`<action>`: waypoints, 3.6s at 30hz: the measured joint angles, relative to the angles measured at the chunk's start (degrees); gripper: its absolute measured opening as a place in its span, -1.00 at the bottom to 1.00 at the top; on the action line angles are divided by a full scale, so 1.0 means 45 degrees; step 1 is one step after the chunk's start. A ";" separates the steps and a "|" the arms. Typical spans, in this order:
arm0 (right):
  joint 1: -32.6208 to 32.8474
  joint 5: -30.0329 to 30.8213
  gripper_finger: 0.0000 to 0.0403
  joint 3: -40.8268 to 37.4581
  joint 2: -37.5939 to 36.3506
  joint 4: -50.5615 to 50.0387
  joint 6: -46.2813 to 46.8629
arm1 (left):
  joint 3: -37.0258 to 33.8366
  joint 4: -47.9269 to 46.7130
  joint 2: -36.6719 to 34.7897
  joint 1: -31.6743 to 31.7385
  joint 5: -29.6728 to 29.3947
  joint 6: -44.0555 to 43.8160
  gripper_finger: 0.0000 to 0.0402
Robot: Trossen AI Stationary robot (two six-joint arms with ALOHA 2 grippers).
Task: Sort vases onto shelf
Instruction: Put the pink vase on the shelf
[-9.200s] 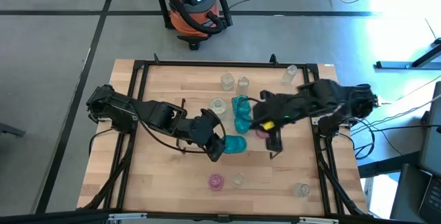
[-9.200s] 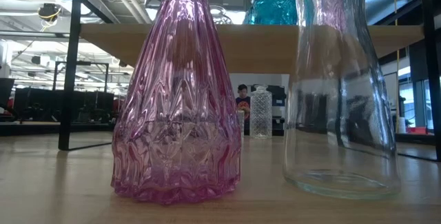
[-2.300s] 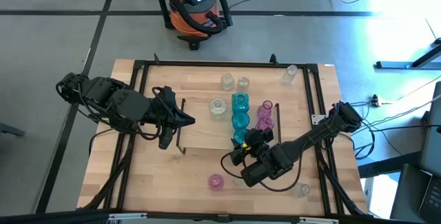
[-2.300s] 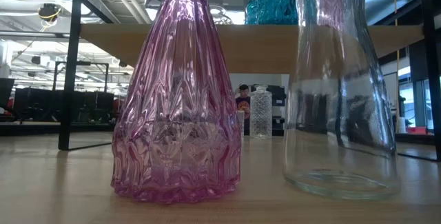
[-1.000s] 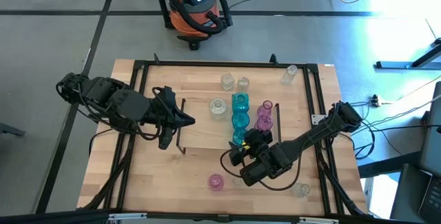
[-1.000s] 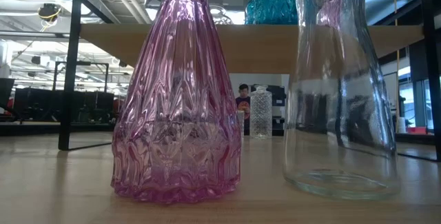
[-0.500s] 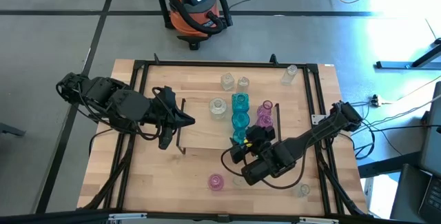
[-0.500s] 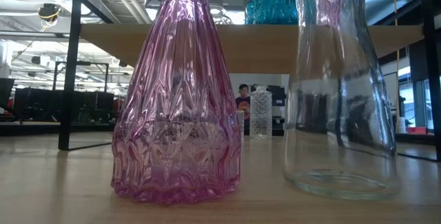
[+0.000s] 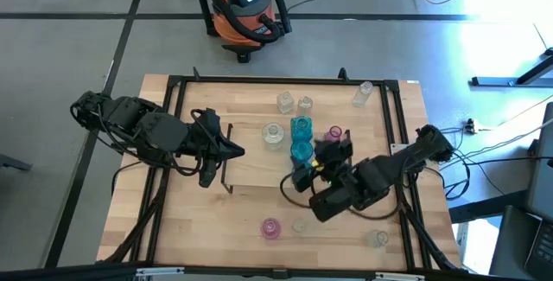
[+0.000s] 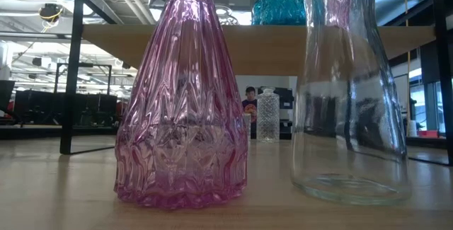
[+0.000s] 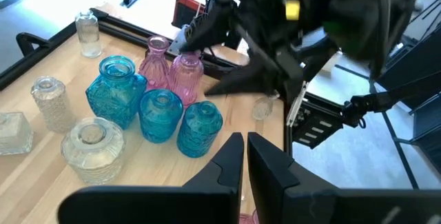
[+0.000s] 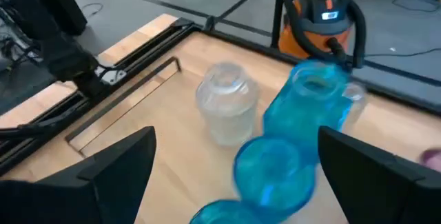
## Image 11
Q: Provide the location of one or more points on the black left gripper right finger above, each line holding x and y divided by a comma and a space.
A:
293, 206

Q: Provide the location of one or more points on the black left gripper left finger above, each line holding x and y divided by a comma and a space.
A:
206, 203

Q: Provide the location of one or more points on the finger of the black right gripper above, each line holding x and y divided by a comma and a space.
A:
248, 82
292, 82

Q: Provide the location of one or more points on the large clear glass vase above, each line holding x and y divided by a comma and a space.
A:
262, 108

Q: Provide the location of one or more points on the tall pink glass vase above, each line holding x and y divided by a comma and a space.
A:
246, 218

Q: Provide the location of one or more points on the pink ribbed glass vase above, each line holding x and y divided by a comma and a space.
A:
186, 79

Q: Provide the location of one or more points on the teal plastic cup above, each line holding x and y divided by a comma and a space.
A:
200, 134

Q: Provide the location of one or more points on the pink fluted glass vase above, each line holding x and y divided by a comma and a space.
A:
155, 69

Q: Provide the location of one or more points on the teal round glass vase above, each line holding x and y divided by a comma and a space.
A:
160, 120

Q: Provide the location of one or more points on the teal square glass vase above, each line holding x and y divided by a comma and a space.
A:
117, 96

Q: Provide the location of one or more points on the clear crosshatched glass bottle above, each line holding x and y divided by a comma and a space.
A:
53, 110

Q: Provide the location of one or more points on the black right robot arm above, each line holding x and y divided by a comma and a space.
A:
355, 10

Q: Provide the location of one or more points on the black box with white labels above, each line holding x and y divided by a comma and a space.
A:
310, 138

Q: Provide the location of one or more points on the red black power station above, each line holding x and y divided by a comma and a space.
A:
186, 10

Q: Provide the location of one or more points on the dark grey desk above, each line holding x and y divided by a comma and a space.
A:
413, 72

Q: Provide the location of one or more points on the clear round glass vase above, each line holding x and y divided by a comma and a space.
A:
93, 158

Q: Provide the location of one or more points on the clear ribbed glass bottle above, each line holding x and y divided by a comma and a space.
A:
89, 41

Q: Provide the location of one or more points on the clear square glass vase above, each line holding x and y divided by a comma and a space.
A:
13, 134

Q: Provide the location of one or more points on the aluminium extrusion rail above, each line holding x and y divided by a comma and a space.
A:
296, 105

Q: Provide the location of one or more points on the silver arm base bracket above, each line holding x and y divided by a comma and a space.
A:
177, 43

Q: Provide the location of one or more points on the black table frame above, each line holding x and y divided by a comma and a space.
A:
131, 32

